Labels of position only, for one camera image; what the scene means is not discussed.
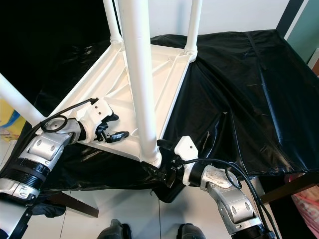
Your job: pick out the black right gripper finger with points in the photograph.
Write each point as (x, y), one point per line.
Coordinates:
(154, 171)
(167, 146)

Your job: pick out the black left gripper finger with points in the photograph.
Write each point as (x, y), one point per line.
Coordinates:
(113, 117)
(117, 136)

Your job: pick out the white plastic table top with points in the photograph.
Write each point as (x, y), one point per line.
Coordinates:
(109, 79)

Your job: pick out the white plastic table leg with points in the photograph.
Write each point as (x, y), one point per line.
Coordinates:
(112, 20)
(22, 102)
(137, 50)
(193, 25)

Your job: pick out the grey right robot foot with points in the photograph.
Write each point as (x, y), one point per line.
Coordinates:
(192, 232)

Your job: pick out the grey robot foot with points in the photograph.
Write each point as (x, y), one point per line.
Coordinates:
(114, 232)
(192, 232)

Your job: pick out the grey left robot foot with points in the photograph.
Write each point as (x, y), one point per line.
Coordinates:
(114, 232)

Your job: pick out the brown wooden table leg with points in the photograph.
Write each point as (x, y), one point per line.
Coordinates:
(75, 205)
(289, 188)

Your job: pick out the yellow cardboard box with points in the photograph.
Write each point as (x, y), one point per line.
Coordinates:
(8, 114)

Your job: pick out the black door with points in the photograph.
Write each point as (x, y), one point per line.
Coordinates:
(50, 30)

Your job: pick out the pink plastic bag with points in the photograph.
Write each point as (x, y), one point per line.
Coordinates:
(306, 199)

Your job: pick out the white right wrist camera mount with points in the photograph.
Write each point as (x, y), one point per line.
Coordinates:
(187, 147)

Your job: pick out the brown board white frame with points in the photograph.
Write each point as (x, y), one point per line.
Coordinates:
(315, 62)

